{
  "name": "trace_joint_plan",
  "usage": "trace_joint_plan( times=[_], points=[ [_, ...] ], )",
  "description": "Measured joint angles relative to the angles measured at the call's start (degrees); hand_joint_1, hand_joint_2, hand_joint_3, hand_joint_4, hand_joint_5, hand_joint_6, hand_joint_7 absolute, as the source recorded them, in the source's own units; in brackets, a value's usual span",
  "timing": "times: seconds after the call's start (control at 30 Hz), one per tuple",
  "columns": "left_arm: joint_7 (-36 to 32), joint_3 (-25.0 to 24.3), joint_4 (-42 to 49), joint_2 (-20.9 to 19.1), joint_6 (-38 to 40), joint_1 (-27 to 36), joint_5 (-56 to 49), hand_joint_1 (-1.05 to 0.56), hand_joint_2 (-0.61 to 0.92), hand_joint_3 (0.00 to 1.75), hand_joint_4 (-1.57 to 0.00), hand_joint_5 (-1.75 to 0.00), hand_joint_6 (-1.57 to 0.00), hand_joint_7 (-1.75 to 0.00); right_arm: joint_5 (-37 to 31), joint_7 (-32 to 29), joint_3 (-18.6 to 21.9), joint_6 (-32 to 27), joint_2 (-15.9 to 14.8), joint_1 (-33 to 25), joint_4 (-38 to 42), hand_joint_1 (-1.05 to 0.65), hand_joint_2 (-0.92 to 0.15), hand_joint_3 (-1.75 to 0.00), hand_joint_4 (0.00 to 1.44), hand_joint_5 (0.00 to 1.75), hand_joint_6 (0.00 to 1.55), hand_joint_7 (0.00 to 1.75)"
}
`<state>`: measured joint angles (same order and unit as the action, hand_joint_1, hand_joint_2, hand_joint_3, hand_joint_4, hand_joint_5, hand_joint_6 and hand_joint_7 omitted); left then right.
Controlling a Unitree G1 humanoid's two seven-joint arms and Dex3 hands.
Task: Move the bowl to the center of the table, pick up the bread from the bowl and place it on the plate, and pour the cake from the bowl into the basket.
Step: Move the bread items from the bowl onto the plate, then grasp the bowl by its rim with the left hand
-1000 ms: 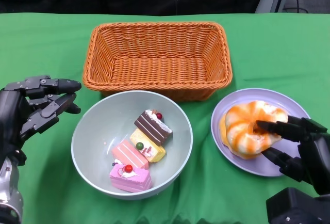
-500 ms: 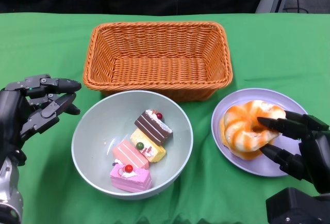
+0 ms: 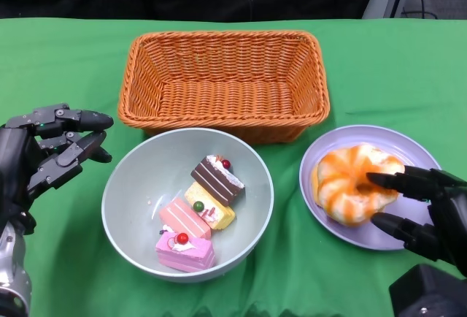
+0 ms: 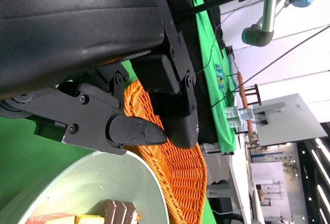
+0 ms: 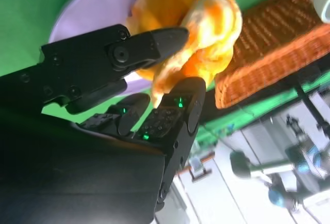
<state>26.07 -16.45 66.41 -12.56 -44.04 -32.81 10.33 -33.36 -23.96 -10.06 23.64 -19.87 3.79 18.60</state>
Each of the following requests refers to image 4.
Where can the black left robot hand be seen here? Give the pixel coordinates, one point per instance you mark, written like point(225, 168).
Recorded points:
point(77, 15)

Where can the grey round bowl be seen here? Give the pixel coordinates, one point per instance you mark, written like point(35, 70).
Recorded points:
point(103, 175)

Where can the silver blue industrial robot arm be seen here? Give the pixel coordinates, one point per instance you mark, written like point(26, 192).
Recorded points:
point(268, 9)

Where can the orange wicker basket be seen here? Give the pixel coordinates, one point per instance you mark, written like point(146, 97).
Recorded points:
point(185, 177)

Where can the chocolate cake slice with cherry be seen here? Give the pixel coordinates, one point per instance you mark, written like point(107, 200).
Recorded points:
point(118, 211)

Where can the coral pink cake slice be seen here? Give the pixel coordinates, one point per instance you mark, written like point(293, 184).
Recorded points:
point(51, 218)

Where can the green tablecloth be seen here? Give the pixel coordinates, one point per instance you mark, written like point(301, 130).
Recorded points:
point(219, 92)

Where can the grey flat panel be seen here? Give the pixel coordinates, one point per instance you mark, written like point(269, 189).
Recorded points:
point(291, 123)

